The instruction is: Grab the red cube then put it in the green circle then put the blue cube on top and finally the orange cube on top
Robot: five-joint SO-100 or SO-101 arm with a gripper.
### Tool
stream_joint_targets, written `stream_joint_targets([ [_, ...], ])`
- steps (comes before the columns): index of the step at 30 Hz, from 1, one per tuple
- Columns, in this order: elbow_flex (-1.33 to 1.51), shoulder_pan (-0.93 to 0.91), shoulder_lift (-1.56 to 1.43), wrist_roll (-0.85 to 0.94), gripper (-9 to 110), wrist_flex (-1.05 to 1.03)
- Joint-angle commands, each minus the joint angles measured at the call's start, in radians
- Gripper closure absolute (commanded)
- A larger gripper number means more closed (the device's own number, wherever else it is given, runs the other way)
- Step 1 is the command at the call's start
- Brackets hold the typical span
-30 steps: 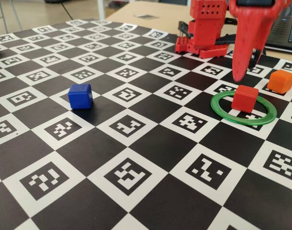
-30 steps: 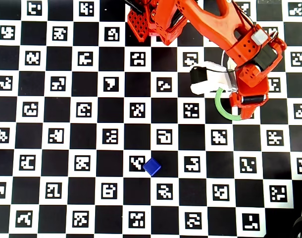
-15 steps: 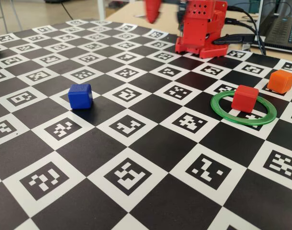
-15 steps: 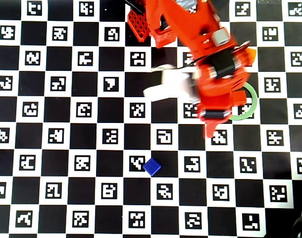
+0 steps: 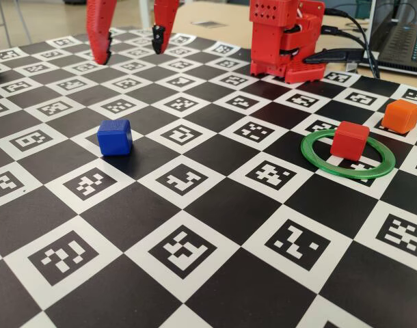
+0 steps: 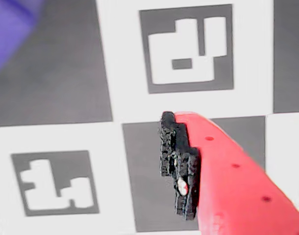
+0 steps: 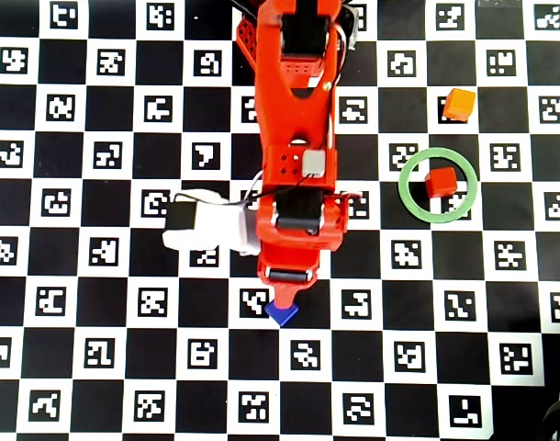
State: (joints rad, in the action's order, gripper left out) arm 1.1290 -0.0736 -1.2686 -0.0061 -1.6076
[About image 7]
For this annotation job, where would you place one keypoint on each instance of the white wrist camera with mount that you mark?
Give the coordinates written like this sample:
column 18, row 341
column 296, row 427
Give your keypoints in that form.
column 206, row 229

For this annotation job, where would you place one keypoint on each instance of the blue cube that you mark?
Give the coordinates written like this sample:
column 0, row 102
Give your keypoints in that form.
column 284, row 317

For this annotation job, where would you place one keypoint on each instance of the red robot arm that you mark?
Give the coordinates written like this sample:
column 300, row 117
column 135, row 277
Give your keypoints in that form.
column 280, row 115

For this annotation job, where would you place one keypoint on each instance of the small grey square box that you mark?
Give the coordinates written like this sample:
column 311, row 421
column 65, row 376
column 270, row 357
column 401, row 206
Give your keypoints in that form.
column 313, row 163

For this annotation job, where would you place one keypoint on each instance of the orange cube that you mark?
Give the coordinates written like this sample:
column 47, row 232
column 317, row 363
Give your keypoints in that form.
column 459, row 105

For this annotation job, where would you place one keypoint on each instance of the red cube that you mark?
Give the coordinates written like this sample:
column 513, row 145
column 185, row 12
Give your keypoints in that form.
column 440, row 181

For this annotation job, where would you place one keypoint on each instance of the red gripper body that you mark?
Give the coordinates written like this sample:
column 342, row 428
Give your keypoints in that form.
column 286, row 276

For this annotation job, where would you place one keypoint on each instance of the black white marker checkerboard mat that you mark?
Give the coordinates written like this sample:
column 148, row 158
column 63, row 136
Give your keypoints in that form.
column 124, row 275

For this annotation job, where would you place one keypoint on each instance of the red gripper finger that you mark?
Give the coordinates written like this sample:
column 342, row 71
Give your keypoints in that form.
column 285, row 294

